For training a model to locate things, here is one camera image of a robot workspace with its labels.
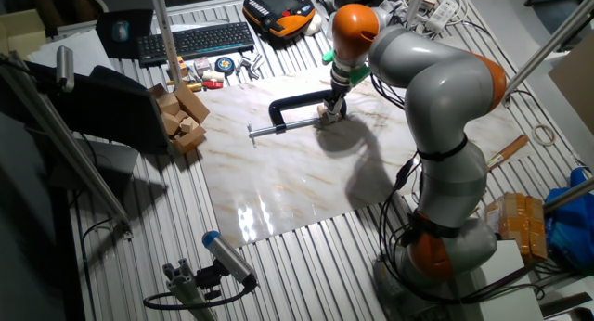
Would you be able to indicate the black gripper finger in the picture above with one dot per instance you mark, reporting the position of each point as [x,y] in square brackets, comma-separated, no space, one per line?
[329,107]
[340,106]

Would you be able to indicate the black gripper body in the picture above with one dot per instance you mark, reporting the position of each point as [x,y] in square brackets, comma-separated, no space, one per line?
[339,88]

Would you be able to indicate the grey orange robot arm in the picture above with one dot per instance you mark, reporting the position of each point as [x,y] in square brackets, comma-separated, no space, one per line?
[445,103]

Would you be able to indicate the black metal C-clamp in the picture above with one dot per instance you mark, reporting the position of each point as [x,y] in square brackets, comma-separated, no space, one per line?
[297,100]

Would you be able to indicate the white egg-shaped object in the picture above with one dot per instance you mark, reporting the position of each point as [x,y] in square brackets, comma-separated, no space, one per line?
[313,26]

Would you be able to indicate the marble pattern sheet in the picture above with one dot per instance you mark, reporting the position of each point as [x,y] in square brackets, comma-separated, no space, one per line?
[287,182]

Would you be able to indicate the silver metal pipe fitting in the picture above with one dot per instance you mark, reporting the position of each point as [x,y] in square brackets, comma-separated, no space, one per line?
[250,66]

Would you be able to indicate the black orange teach pendant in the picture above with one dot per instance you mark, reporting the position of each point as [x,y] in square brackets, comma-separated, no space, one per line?
[278,8]

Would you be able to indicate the white red valve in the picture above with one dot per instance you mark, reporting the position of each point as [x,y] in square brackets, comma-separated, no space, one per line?
[213,80]

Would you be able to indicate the white power strip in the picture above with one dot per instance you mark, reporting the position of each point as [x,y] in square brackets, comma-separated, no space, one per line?
[443,12]

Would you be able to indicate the small white red box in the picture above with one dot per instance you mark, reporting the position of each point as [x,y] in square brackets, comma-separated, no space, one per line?
[202,65]

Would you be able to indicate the cardboard box of wooden blocks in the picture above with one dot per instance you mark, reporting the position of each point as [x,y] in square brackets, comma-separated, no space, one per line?
[185,121]

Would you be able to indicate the black keyboard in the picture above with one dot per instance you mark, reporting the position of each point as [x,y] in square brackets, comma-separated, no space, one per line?
[195,42]

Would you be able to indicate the black mouse pad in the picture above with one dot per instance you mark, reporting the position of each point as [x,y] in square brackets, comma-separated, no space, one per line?
[139,24]

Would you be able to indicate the brown taped parcel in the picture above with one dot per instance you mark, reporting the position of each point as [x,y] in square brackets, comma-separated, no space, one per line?
[515,223]

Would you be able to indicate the aluminium profile bar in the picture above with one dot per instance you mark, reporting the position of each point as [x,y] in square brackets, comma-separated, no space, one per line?
[552,42]
[60,145]
[568,196]

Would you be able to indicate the grey computer mouse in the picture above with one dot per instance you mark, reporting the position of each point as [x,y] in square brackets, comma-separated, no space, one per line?
[120,31]

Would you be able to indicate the black laptop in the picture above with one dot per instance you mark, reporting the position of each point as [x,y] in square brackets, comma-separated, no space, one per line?
[107,112]

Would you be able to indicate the short aluminium profile stub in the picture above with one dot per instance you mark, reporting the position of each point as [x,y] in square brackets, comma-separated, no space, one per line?
[185,288]

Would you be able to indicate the brown cardboard sheet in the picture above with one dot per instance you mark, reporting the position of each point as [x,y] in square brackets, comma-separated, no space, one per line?
[575,84]

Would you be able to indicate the white paper sheet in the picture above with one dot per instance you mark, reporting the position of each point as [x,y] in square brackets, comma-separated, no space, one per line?
[83,52]

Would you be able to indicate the blue plastic bag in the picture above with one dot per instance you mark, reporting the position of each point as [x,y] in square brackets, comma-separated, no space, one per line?
[573,233]

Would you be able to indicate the beige cardboard box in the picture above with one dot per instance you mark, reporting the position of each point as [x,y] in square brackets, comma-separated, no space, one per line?
[21,33]

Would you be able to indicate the green gripper mount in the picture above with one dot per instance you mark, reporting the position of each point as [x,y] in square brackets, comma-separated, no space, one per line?
[359,75]

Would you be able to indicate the aluminium profile post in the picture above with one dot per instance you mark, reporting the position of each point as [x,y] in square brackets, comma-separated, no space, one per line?
[164,33]
[415,5]

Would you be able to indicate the silver blue-tipped camera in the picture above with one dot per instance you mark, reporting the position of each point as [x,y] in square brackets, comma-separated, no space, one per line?
[229,258]

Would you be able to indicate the white pedestal box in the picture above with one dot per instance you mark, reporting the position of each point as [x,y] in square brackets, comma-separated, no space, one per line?
[510,293]

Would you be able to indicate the silver depth camera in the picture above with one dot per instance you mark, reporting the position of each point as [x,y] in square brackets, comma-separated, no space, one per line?
[65,68]

